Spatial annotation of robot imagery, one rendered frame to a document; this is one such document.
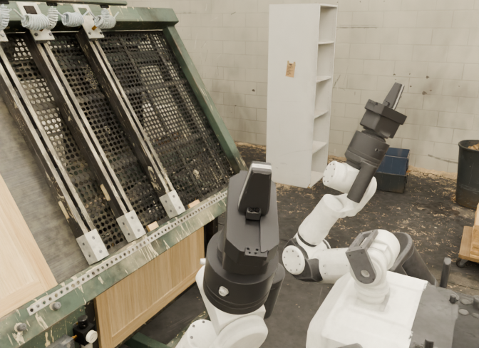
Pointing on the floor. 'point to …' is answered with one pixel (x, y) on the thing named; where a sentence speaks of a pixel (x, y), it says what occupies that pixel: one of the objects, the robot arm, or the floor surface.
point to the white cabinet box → (299, 90)
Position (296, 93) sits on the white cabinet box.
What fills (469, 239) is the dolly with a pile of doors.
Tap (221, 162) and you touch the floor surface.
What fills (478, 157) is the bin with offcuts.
